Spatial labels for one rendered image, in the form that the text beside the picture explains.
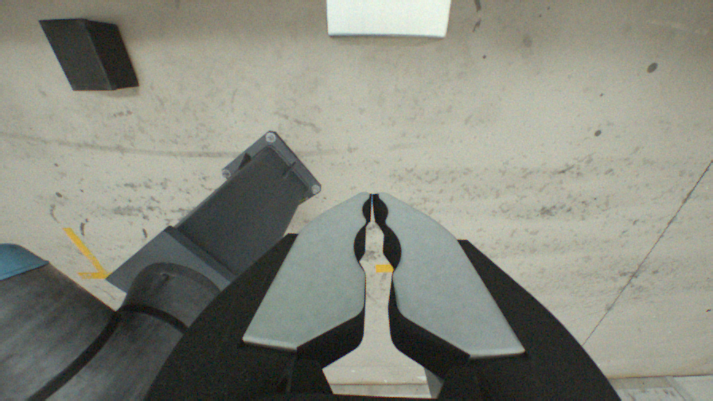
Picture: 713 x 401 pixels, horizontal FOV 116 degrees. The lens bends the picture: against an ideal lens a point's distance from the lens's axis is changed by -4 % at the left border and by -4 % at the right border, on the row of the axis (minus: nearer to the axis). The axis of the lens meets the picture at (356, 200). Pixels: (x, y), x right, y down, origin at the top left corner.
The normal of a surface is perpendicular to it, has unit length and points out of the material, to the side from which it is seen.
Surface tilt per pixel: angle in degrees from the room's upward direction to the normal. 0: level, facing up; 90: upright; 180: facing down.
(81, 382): 64
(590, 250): 0
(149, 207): 0
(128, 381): 85
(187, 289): 70
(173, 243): 0
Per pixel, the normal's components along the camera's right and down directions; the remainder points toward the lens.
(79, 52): -0.04, 0.50
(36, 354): 0.84, -0.11
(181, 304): 0.69, -0.35
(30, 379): 0.72, 0.04
